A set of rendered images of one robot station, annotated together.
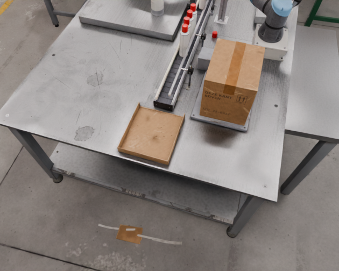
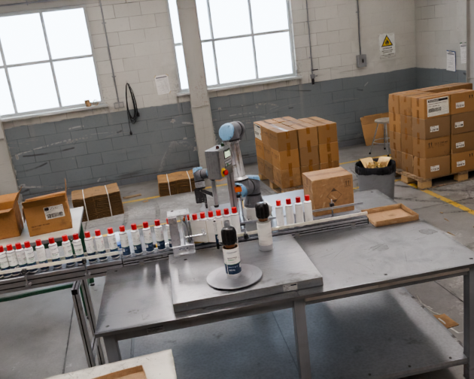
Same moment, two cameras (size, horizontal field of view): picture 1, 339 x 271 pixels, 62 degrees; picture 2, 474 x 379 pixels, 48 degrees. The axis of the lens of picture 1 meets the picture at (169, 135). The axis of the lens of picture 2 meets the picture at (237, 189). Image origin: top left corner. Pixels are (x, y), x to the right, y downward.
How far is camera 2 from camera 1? 4.21 m
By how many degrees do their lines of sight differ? 89
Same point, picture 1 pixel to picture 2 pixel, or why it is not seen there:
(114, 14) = (296, 262)
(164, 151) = (394, 210)
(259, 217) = not seen: hidden behind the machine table
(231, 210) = not seen: hidden behind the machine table
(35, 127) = (456, 245)
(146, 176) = (396, 302)
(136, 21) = (292, 250)
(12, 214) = not seen: outside the picture
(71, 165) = (447, 341)
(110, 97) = (386, 236)
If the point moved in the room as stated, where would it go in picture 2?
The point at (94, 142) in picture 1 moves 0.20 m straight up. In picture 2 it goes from (427, 226) to (426, 197)
